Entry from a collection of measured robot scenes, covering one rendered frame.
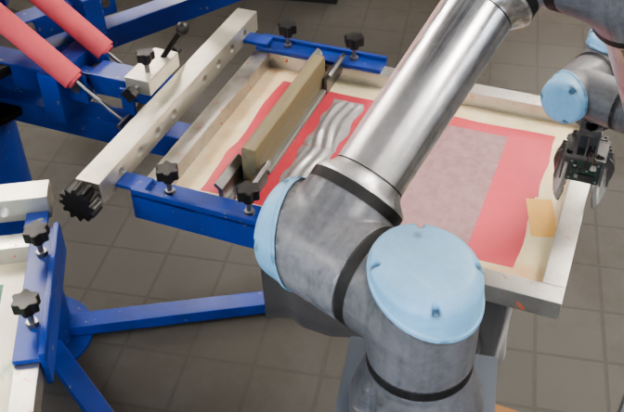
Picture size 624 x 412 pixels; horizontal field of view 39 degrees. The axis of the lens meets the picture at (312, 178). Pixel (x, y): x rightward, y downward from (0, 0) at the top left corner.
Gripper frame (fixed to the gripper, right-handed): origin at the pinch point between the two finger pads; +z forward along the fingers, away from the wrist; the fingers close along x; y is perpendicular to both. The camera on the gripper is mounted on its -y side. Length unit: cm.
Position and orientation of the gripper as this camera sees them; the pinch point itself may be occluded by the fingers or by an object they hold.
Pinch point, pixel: (577, 195)
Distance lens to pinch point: 169.3
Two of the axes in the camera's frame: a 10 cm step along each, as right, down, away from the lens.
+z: 0.2, 7.8, 6.3
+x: 9.3, 2.2, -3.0
